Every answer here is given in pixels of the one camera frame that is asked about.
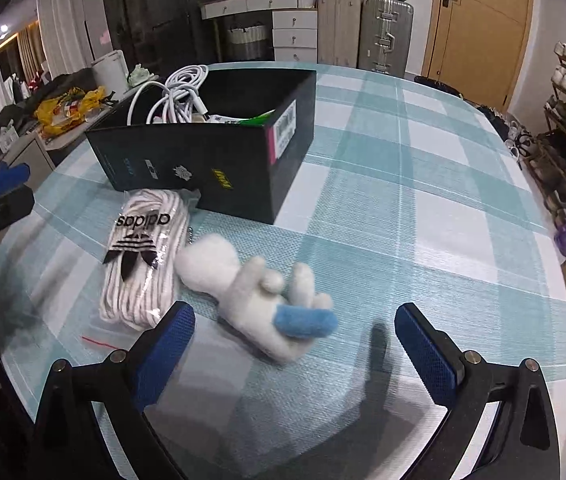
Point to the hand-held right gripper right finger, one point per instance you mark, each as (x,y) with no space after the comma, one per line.
(425,355)

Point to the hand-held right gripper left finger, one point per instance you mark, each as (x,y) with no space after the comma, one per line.
(163,355)

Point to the bag of striped shoelaces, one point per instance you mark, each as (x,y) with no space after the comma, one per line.
(138,270)

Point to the white plush toy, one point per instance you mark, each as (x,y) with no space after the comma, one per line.
(233,285)

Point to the black cardboard box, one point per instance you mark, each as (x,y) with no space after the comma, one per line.
(188,160)

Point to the green zip bag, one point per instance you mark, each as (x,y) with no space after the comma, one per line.
(258,119)

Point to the grey side table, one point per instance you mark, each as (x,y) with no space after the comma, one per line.
(33,150)

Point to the yellow plastic bags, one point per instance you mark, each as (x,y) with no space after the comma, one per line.
(63,110)

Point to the dark jacket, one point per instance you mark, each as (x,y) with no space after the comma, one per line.
(63,82)

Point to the white appliance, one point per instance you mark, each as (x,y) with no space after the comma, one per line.
(110,72)

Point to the white curtain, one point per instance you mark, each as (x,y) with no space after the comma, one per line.
(63,25)

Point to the green tissue pack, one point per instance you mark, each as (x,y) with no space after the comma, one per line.
(138,77)

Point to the pink sticky note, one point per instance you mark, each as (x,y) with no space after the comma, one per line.
(105,38)

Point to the teal checkered tablecloth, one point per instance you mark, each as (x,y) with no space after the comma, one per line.
(413,185)

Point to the dark glass wardrobe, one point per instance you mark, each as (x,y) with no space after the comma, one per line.
(118,0)

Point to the pile of dark shoes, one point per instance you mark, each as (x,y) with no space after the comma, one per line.
(513,135)

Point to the grey fridge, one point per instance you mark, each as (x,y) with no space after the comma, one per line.
(178,10)

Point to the woven laundry basket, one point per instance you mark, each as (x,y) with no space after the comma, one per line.
(245,42)

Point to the wooden door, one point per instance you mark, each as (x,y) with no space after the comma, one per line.
(483,35)

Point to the white drawer desk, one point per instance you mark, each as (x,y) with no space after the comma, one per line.
(295,20)

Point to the silver suitcase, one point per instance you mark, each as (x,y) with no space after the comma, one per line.
(385,30)

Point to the beige suitcase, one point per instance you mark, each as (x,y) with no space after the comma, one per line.
(340,25)

